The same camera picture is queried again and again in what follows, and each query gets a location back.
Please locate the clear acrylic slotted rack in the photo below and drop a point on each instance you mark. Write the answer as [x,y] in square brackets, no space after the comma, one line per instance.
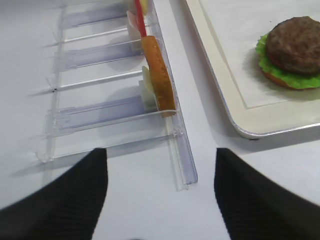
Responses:
[96,100]

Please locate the bottom bun on tray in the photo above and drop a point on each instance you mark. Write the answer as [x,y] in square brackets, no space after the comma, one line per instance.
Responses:
[277,81]

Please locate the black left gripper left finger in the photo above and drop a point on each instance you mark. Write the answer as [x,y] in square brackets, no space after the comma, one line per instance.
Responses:
[66,209]

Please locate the brown bread slice in rack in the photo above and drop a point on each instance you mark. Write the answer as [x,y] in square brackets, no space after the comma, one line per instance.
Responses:
[159,75]

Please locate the white rectangular tray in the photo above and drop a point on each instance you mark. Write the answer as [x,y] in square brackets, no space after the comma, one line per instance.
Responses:
[229,31]

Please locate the green lettuce leaf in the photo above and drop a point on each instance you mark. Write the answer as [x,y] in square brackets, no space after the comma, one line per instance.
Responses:
[294,80]

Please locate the red tomato slice in rack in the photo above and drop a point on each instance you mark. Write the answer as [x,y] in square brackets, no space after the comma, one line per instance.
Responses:
[140,19]

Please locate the brown meat patty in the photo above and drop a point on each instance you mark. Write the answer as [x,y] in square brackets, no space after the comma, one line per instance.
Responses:
[296,41]

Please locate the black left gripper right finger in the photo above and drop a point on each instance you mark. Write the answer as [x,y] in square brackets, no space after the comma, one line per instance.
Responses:
[253,207]

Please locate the yellow cheese slice in rack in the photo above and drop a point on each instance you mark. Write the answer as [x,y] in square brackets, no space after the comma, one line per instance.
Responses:
[144,6]

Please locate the red tomato slice on burger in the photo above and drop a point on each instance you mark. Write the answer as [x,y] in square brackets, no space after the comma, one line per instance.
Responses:
[275,60]

